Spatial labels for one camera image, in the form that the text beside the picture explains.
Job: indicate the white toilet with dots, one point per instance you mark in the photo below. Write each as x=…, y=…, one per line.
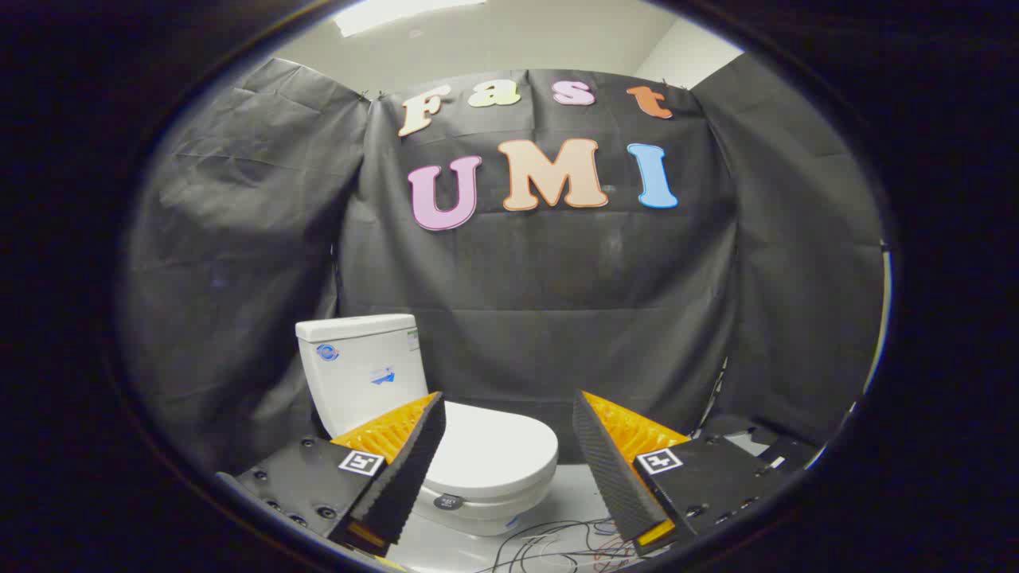
x=358, y=374

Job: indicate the white toilet lid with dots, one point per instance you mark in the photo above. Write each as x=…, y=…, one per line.
x=493, y=450

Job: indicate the black backdrop cloth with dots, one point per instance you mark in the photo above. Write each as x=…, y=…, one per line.
x=557, y=278

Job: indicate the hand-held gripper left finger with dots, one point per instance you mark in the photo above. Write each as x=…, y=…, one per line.
x=414, y=469

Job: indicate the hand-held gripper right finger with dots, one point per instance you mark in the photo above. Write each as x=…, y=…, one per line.
x=605, y=469

